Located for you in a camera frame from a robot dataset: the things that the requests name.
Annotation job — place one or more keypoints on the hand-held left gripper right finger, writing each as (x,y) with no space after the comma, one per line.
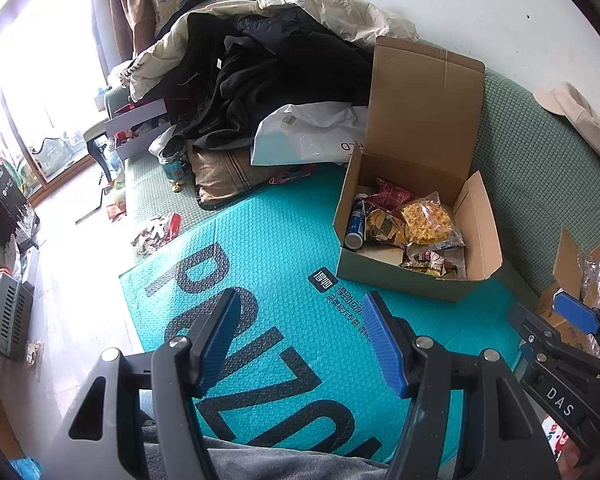
(382,345)

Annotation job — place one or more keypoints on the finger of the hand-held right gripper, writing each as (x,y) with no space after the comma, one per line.
(575,312)
(535,327)

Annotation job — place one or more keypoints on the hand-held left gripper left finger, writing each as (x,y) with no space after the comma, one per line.
(220,340)

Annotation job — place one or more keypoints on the striped stick snack packet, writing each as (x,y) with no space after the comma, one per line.
(425,260)

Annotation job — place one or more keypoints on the brown snack packet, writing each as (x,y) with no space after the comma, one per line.
(382,225)

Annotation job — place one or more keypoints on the blue white tube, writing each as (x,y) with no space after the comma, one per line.
(355,225)

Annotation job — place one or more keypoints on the waffle snack packet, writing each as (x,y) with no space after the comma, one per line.
(427,220)

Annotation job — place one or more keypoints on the dark red snack packet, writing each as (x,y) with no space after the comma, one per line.
(392,195)

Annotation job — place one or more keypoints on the brown cardboard box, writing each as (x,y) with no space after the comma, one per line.
(420,110)

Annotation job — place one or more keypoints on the clear bag of snacks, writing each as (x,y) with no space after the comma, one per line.
(155,230)

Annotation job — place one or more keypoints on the person's right hand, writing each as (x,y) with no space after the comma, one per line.
(572,457)

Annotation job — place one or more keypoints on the small cardboard box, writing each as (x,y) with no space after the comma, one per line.
(567,260)

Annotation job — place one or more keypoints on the teal bubble mailer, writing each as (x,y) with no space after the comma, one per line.
(280,240)

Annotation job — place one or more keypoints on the green quilted sofa cover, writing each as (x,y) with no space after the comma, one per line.
(530,185)

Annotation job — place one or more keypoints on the brown cushion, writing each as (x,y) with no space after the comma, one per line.
(225,175)

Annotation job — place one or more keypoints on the red pink packet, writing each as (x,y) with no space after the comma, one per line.
(290,175)

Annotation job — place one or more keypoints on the teal jar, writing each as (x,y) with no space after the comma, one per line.
(172,162)

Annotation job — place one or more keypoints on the small printed packet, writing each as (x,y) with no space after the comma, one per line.
(32,352)

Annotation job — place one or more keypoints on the beige cap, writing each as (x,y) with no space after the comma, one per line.
(580,115)

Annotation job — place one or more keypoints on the white plastic bag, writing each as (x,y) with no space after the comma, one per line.
(305,135)

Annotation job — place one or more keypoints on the white paper box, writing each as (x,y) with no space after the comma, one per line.
(135,127)

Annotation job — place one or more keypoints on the blue plastic bag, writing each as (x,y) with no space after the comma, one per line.
(25,467)

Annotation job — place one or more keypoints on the black crate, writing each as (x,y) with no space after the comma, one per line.
(0,200)

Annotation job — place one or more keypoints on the pile of black clothes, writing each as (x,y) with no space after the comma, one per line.
(280,60)

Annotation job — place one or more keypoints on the brown curtain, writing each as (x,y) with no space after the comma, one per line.
(125,5)

